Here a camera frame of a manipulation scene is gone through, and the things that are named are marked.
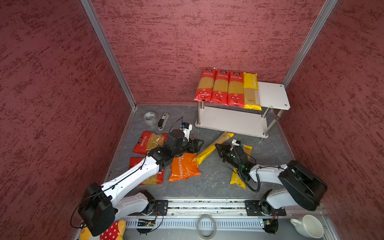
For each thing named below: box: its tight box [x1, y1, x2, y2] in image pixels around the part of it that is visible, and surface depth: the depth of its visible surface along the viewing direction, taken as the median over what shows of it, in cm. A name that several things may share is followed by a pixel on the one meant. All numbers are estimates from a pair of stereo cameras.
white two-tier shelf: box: [195, 81, 291, 141], surface depth 104 cm
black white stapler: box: [158, 112, 169, 131], surface depth 108 cm
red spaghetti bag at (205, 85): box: [194, 67, 217, 103], surface depth 83 cm
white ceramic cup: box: [290, 214, 324, 239], surface depth 65 cm
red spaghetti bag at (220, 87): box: [210, 69, 230, 106], surface depth 81 cm
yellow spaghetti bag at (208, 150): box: [192, 131, 235, 165], surface depth 86 cm
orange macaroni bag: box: [168, 153, 201, 182], surface depth 86 cm
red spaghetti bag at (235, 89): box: [227, 71, 244, 108], surface depth 80 cm
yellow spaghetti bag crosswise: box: [243, 72, 262, 111], surface depth 79 cm
